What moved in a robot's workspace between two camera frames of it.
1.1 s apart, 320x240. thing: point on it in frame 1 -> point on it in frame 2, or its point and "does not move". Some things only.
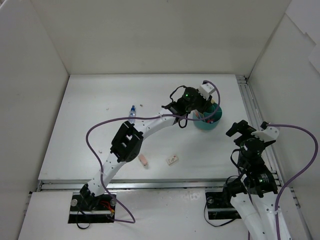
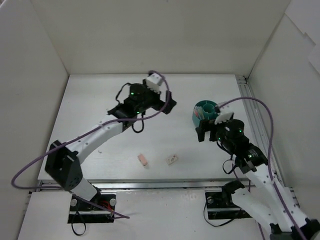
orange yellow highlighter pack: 199,115 does not move
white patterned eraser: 172,160 does not move
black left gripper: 204,105 -> 160,100
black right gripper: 240,128 -> 208,128
